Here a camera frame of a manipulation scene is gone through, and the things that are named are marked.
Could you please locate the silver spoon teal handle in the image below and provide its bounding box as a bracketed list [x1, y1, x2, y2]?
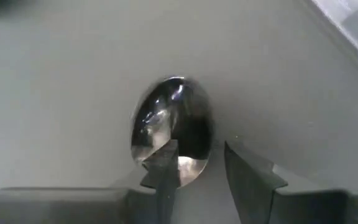
[130, 76, 214, 189]

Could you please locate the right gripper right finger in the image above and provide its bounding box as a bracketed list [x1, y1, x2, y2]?
[223, 141, 358, 224]

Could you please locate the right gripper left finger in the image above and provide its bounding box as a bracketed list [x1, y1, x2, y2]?
[0, 139, 180, 224]

